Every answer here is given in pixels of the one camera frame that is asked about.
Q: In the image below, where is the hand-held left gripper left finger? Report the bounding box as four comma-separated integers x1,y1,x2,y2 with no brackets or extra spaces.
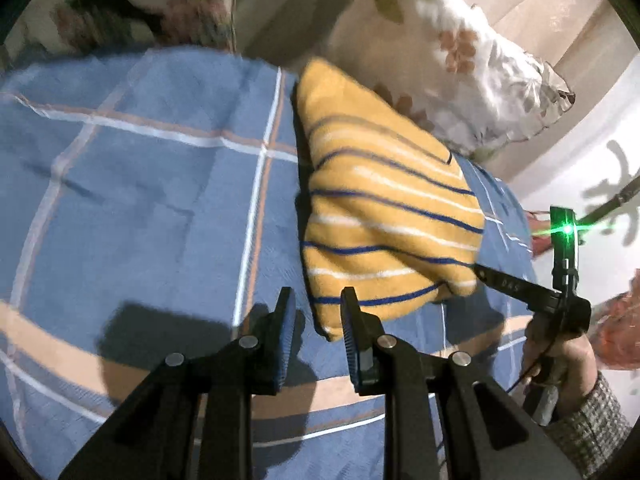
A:
59,286,298,480

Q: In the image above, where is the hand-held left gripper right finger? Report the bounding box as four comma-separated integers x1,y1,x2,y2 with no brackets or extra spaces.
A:
340,286,584,480

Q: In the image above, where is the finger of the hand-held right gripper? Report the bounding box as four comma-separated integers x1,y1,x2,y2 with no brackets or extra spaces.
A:
474,263,557,307

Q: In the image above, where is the yellow striped shirt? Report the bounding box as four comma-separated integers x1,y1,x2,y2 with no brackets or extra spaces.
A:
292,57,487,343

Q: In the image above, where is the person's right hand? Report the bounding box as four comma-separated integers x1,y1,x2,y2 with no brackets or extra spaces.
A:
521,319,600,417

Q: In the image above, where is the red object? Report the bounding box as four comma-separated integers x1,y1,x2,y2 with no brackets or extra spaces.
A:
524,211,557,260

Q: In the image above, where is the pink object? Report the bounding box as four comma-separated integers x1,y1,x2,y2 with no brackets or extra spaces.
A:
594,269,640,373

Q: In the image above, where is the dark rod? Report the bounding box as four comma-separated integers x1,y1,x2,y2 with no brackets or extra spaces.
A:
582,174,640,223

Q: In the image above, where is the white floral pillow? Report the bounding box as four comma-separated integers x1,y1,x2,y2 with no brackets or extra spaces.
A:
330,0,577,162

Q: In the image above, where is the blue plaid bedsheet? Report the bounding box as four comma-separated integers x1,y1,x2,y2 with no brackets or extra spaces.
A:
0,46,543,480

